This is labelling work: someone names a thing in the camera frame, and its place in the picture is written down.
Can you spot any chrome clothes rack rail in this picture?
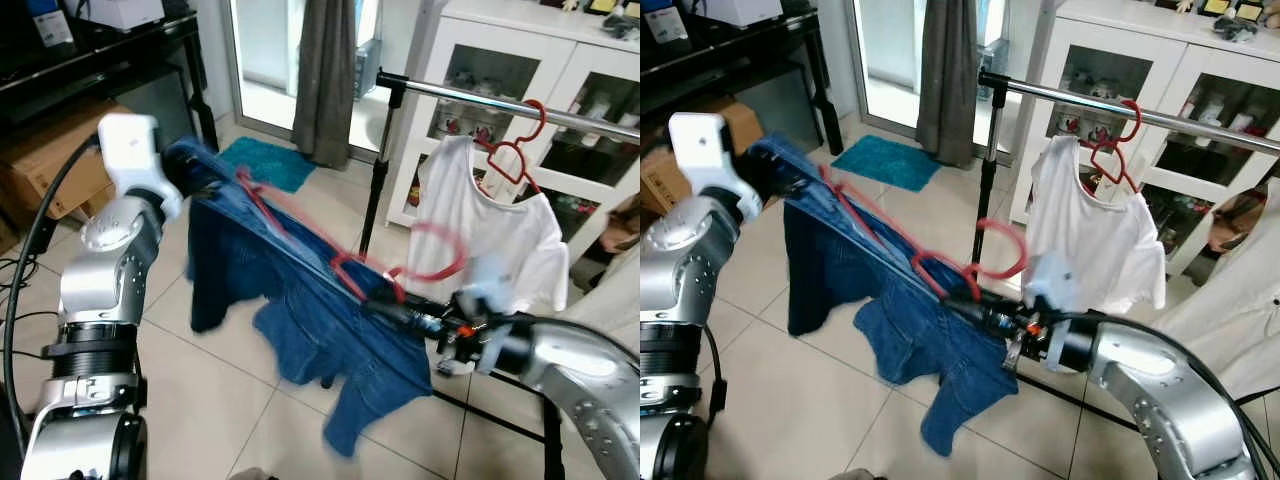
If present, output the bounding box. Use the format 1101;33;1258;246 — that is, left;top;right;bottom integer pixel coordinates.
978;70;1280;156
376;70;641;143

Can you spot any plain white t-shirt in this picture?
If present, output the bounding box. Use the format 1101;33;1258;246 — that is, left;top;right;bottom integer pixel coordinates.
405;135;571;311
1020;135;1169;316

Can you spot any white glass door cabinet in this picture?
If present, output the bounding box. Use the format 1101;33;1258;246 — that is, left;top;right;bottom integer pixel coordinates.
1008;0;1280;276
385;0;641;291

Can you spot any small labelled white box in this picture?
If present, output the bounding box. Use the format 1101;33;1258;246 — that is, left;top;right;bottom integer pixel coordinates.
25;0;76;49
645;0;691;46

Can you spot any teal floor mat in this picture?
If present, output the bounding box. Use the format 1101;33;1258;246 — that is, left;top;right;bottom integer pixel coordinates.
215;136;319;194
830;135;943;193

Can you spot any grey curtain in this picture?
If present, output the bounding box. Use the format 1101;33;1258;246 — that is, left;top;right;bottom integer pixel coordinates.
293;0;358;169
915;0;981;169

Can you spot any red clothes hanger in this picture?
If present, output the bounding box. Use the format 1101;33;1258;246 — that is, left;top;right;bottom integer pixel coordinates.
475;98;549;196
1090;98;1146;196
818;165;1031;301
235;168;469;303

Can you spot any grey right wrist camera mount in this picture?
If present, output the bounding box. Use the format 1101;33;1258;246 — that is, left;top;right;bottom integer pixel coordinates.
1025;250;1086;316
450;255;521;323

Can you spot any black clothes rack frame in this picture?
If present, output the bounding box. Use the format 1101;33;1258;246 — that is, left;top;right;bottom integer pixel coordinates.
358;70;566;480
970;70;1113;409

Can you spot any blue denim garment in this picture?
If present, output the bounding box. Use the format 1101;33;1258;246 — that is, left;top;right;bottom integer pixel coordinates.
745;135;1021;459
165;138;436;459

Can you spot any black desk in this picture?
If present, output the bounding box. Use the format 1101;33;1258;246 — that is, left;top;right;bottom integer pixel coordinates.
0;10;219;151
640;10;846;156

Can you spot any cream buttoned garment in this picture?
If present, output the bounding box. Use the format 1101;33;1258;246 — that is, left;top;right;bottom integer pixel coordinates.
560;190;641;351
1150;175;1280;401

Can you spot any dark grey small toy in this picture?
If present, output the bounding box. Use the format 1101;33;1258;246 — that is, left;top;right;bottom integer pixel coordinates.
1215;16;1263;43

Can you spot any large cardboard box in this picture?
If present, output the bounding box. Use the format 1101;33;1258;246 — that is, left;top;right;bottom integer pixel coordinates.
640;100;766;216
0;100;131;221

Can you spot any glass balcony door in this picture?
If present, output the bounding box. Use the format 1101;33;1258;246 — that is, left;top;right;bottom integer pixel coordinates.
222;0;421;161
845;0;1031;161

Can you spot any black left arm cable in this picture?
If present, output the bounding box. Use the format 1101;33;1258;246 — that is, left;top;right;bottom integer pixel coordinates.
2;135;101;471
698;322;729;421

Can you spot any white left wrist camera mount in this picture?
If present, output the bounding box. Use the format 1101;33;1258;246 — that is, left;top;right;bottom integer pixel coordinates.
668;112;766;226
98;112;187;219

